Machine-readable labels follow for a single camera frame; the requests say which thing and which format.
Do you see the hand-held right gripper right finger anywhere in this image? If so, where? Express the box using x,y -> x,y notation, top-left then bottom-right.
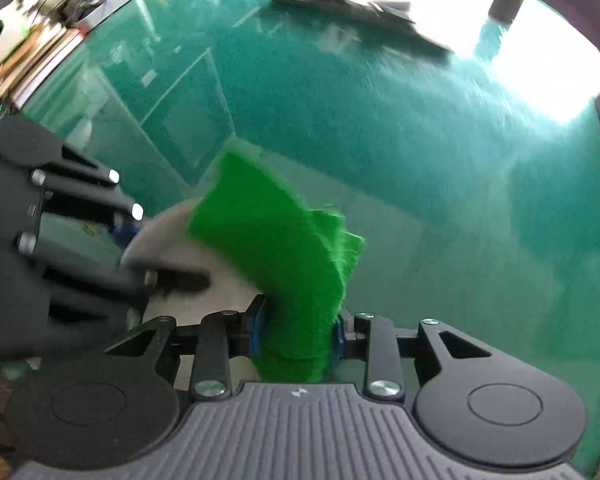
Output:
332,312 -> 494,398

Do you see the white bowl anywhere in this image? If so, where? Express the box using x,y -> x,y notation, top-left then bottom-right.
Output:
120,197 -> 268,391

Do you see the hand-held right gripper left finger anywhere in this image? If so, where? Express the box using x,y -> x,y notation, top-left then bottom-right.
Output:
104,293 -> 269,400

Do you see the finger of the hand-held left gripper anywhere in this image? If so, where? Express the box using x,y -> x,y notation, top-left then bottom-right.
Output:
30,144 -> 147,239
15,231 -> 212,307

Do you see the green cloth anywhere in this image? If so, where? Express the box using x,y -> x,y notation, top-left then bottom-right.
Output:
186,151 -> 368,385

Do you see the stack of books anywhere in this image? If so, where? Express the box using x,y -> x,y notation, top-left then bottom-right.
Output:
0,27 -> 88,111

